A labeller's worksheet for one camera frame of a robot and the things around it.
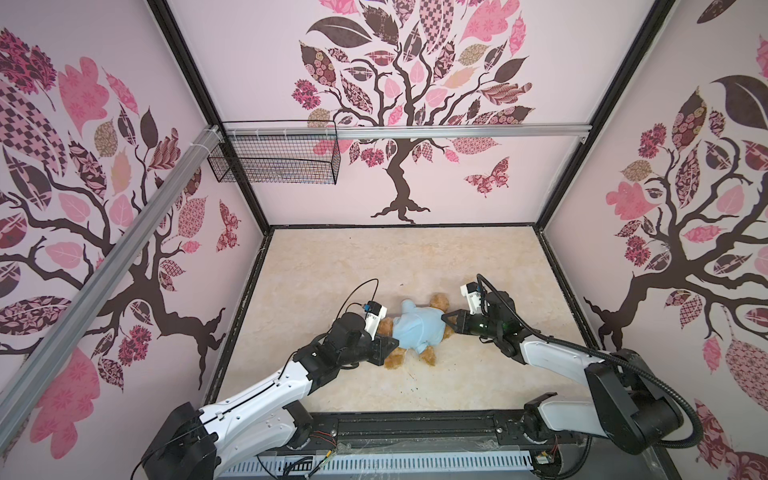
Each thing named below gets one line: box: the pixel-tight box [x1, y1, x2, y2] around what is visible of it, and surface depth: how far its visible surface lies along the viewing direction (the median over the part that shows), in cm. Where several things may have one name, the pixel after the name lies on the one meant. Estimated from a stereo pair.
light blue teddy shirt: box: [392, 298, 446, 355], surface depth 83 cm
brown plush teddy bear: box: [378, 317, 437, 370], surface depth 80 cm
